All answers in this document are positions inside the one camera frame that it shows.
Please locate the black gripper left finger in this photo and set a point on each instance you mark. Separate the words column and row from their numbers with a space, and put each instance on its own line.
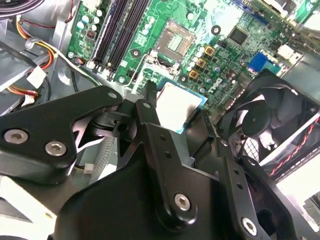
column 62, row 112

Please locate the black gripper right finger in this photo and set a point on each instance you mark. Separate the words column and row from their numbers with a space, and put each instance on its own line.
column 246, row 205

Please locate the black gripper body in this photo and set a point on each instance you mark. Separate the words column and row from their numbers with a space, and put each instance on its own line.
column 120, row 207

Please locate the thin metal locking lever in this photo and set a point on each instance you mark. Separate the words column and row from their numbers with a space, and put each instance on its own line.
column 136, row 71

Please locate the silver CPU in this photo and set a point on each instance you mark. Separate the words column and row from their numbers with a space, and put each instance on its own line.
column 175, row 105

